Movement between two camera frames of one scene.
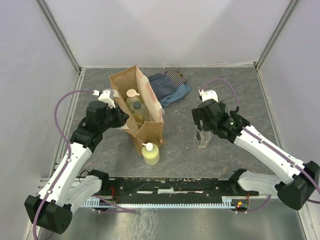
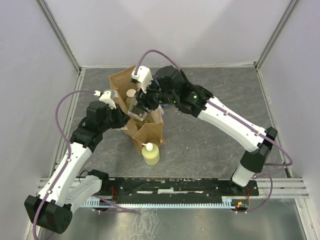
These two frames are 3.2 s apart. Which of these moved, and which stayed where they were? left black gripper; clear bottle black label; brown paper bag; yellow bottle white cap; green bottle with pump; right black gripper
Moved: clear bottle black label; right black gripper
Stayed: yellow bottle white cap; brown paper bag; left black gripper; green bottle with pump
